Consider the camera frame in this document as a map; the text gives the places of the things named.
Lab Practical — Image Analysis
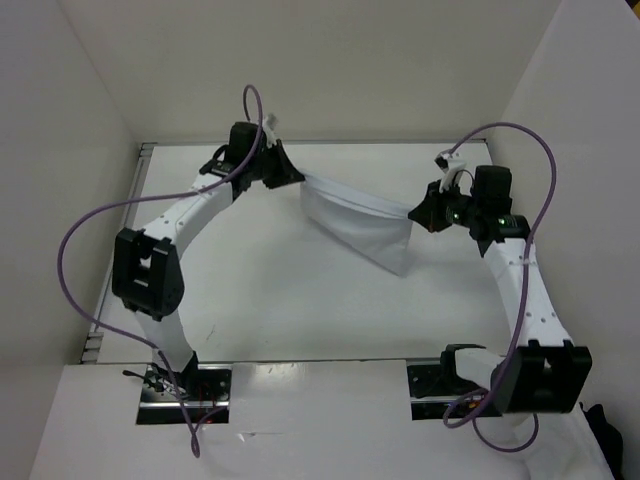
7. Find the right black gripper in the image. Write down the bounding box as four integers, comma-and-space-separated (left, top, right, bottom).
409, 177, 482, 233

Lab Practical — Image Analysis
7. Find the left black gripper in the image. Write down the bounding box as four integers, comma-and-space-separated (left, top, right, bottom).
247, 139, 303, 190

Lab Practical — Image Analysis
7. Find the white skirt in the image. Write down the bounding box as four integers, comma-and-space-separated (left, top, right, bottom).
300, 171, 413, 277

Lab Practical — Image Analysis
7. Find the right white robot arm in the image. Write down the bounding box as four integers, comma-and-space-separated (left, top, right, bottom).
408, 160, 592, 414

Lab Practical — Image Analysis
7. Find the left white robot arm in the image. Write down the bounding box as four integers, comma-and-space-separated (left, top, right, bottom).
112, 115, 304, 400

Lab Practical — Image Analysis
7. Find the white folded cloth pile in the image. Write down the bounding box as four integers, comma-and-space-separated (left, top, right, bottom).
504, 404, 614, 480

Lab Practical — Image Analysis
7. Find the dark navy cloth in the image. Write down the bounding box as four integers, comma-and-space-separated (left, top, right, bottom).
583, 404, 624, 480

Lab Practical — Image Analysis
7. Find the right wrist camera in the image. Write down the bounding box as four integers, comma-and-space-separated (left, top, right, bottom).
435, 151, 466, 193

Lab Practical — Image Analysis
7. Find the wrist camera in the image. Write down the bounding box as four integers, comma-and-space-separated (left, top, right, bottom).
435, 151, 466, 193
262, 113, 279, 148

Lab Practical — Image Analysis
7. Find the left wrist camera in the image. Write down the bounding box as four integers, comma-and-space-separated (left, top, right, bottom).
262, 113, 279, 148

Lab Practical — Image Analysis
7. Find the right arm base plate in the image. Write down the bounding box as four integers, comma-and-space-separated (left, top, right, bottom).
406, 359, 479, 421

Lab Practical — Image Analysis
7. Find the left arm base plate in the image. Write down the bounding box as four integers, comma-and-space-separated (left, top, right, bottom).
124, 364, 232, 426

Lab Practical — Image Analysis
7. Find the aluminium table edge rail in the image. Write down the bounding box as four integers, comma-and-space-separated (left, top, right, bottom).
79, 142, 151, 365

